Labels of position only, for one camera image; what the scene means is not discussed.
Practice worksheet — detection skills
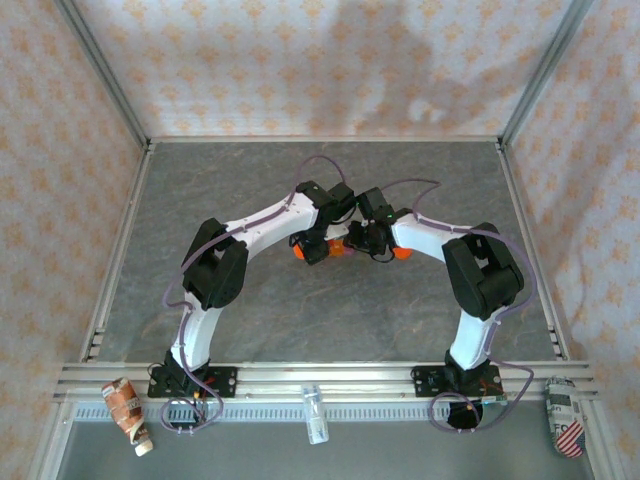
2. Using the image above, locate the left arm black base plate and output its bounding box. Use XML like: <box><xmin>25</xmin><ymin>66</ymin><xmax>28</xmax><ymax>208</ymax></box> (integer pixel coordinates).
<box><xmin>147</xmin><ymin>366</ymin><xmax>238</xmax><ymax>400</ymax></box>

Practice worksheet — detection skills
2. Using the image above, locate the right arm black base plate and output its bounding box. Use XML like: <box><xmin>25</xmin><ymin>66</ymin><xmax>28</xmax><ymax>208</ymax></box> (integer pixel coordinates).
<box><xmin>410</xmin><ymin>364</ymin><xmax>501</xmax><ymax>399</ymax></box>

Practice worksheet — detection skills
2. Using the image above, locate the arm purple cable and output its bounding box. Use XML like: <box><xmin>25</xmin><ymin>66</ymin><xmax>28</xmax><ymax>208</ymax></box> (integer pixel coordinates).
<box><xmin>159</xmin><ymin>154</ymin><xmax>356</xmax><ymax>435</ymax></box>
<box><xmin>382</xmin><ymin>178</ymin><xmax>539</xmax><ymax>435</ymax></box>

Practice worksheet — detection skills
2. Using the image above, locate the aluminium frame post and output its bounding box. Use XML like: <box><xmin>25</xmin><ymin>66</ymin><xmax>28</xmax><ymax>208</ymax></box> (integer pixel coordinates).
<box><xmin>499</xmin><ymin>0</ymin><xmax>596</xmax><ymax>146</ymax></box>
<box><xmin>53</xmin><ymin>0</ymin><xmax>151</xmax><ymax>146</ymax></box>

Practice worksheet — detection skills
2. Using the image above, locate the wide aluminium frame rail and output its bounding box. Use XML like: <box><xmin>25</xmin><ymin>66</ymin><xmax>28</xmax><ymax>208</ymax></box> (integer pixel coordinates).
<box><xmin>53</xmin><ymin>360</ymin><xmax>600</xmax><ymax>402</ymax></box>

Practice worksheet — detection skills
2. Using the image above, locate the thin aluminium frame rail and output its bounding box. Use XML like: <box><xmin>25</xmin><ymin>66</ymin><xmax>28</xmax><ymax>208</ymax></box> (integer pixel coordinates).
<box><xmin>79</xmin><ymin>142</ymin><xmax>156</xmax><ymax>364</ymax></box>
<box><xmin>147</xmin><ymin>134</ymin><xmax>504</xmax><ymax>146</ymax></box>
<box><xmin>494</xmin><ymin>142</ymin><xmax>571</xmax><ymax>361</ymax></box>

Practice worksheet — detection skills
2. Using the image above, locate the white orange patterned cloth backdrop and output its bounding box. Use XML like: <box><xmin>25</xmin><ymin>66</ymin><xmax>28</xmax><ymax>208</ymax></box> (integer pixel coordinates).
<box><xmin>0</xmin><ymin>0</ymin><xmax>640</xmax><ymax>480</ymax></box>

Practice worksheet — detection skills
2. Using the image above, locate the grey slotted cable duct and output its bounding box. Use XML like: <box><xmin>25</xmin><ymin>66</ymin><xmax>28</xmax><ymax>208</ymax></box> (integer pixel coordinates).
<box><xmin>69</xmin><ymin>403</ymin><xmax>551</xmax><ymax>422</ymax></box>

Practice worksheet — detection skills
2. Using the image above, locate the crumpled brown drink bottle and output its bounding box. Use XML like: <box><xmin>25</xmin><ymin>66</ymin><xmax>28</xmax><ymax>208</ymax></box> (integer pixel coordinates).
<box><xmin>101</xmin><ymin>378</ymin><xmax>154</xmax><ymax>456</ymax></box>

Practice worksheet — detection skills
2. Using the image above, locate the clear plastic bottle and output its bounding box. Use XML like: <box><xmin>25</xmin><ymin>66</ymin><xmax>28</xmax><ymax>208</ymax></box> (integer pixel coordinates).
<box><xmin>301</xmin><ymin>383</ymin><xmax>330</xmax><ymax>445</ymax></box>

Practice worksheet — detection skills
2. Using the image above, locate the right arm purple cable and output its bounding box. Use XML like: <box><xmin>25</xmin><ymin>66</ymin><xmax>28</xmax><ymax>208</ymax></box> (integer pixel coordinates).
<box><xmin>382</xmin><ymin>178</ymin><xmax>539</xmax><ymax>435</ymax></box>

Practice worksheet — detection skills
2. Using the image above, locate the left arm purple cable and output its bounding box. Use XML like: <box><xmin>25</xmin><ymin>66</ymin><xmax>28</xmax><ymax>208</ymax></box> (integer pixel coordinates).
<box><xmin>159</xmin><ymin>154</ymin><xmax>356</xmax><ymax>435</ymax></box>

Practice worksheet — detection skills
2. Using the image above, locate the newsprint can with flag print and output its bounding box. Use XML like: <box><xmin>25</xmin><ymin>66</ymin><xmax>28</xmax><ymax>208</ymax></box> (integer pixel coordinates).
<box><xmin>543</xmin><ymin>375</ymin><xmax>586</xmax><ymax>459</ymax></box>

